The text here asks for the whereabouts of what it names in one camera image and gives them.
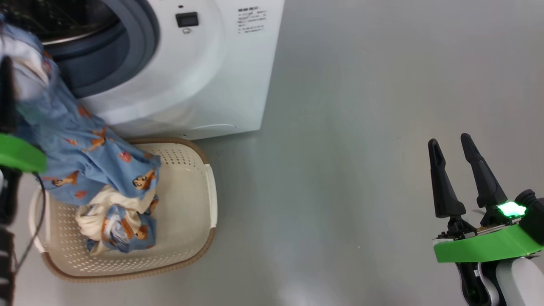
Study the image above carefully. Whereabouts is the white front-load washing machine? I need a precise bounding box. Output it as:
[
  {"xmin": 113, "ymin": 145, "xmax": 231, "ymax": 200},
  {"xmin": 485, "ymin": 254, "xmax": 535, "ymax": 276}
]
[{"xmin": 0, "ymin": 0, "xmax": 286, "ymax": 141}]

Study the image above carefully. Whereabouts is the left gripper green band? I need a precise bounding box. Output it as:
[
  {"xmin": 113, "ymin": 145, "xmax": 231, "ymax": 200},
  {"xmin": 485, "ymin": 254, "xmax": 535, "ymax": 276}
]
[{"xmin": 0, "ymin": 55, "xmax": 47, "ymax": 226}]

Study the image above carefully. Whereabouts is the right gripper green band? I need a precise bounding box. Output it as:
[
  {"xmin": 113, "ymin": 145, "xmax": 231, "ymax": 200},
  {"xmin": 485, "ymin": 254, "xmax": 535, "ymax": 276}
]
[{"xmin": 428, "ymin": 133, "xmax": 544, "ymax": 263}]

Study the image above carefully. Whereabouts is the blue bear print garment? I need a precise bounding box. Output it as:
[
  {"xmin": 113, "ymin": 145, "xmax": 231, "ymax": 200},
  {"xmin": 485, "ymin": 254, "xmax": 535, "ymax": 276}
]
[{"xmin": 0, "ymin": 21, "xmax": 162, "ymax": 207}]

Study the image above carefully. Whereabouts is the cream perforated laundry basket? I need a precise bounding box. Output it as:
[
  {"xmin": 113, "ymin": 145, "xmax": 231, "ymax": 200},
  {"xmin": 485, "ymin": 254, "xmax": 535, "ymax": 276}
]
[{"xmin": 29, "ymin": 137, "xmax": 218, "ymax": 283}]

